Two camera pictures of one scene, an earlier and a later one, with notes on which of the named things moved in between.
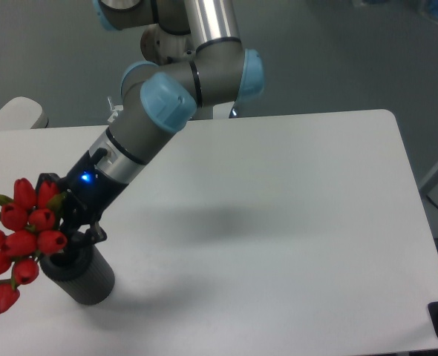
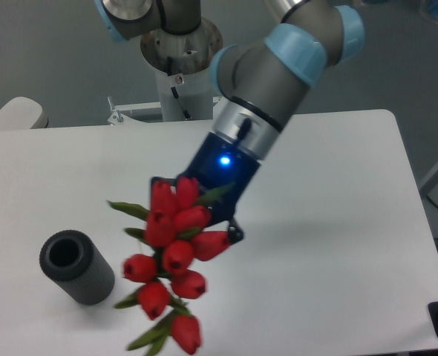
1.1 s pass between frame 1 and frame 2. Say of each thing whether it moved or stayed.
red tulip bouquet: moved
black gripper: moved
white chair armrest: stayed
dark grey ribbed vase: stayed
